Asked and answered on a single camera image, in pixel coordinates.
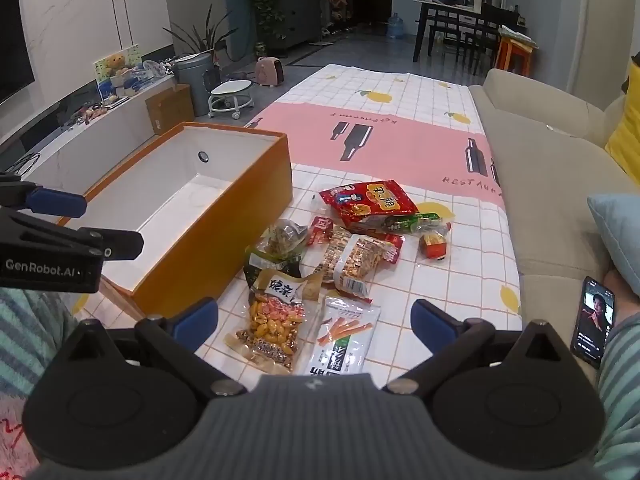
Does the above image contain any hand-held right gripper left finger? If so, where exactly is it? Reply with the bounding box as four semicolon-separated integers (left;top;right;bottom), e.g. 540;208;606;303
65;297;248;401

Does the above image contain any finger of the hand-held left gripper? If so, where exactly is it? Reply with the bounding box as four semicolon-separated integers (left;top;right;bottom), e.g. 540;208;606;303
0;207;145;262
0;172;87;219

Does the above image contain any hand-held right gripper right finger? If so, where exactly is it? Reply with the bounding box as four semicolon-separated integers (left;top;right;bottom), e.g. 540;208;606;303
382;299;571;396

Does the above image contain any small red yellow snack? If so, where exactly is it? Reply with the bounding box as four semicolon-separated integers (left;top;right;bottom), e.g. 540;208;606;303
419;232;449;261

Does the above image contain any mixed nuts packet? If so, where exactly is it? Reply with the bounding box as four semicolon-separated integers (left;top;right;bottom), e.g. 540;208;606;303
224;272;321;374

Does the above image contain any clear peanut snack packet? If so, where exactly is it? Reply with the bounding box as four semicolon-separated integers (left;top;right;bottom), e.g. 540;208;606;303
320;227;403;302

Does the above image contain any white green snack packet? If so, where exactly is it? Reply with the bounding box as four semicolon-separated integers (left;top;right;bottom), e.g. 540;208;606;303
295;296;382;377

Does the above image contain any orange box with white inside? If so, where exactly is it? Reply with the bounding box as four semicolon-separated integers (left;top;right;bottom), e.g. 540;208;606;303
57;121;293;311

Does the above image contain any dark seeds packet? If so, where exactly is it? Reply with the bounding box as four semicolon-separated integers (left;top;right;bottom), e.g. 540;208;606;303
245;220;311;281

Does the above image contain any large red snack bag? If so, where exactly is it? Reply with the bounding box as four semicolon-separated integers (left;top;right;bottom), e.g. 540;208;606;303
319;180;420;233

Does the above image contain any small red snack packet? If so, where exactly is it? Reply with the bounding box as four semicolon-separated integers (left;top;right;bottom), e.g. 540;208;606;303
306;215;336;248

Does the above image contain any white television cabinet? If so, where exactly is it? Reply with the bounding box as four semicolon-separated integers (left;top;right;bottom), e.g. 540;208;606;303
0;76;177;188

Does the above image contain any brown cardboard box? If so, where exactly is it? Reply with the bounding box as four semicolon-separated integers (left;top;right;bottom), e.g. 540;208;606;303
145;84;195;136

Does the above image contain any picture with yellow toys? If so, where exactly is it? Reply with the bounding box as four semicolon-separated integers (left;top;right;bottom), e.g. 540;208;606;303
93;45;142;101

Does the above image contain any clutter pile on cabinet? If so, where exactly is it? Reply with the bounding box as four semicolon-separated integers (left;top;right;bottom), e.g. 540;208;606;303
131;57;176;92

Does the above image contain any black smartphone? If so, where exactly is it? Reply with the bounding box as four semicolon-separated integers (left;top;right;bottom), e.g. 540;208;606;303
570;276;617;363

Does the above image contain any black television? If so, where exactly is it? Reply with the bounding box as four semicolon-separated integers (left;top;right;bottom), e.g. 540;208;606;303
0;0;36;106

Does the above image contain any beige sofa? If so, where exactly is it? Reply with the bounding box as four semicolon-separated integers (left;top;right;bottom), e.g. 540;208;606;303
470;67;640;376

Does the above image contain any pink fuzzy cloth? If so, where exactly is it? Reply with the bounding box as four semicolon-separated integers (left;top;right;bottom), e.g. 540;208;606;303
0;390;41;480

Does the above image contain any grey trash bin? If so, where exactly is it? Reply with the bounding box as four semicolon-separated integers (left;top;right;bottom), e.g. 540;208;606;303
175;52;219;117

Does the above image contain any white round rolling stool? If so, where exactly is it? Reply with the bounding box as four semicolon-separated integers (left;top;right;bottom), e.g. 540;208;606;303
207;80;255;120

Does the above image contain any pink white printed tablecloth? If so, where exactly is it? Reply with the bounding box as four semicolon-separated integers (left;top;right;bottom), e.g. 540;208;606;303
75;64;523;377

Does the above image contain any person's striped trouser leg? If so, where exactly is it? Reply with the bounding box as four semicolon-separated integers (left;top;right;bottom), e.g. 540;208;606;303
592;305;640;480

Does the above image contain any light blue cushion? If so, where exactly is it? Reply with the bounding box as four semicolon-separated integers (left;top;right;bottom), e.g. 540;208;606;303
587;192;640;296

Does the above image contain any long-leaf potted plant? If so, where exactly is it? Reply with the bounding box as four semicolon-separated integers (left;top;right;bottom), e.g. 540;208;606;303
162;4;241;61

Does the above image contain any yellow cushion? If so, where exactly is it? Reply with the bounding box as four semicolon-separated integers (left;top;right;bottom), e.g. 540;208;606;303
604;55;640;186

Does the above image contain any orange stool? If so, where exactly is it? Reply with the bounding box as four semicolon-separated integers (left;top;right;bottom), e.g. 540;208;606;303
495;27;539;77

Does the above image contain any dark dining chair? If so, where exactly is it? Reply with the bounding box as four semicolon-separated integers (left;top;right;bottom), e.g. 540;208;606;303
465;2;521;65
427;0;467;57

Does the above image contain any dark chest of drawers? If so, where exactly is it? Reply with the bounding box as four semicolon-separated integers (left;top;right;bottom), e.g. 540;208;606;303
276;0;323;47

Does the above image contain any dark dining table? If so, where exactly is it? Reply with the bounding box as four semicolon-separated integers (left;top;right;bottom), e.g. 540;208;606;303
412;0;501;63

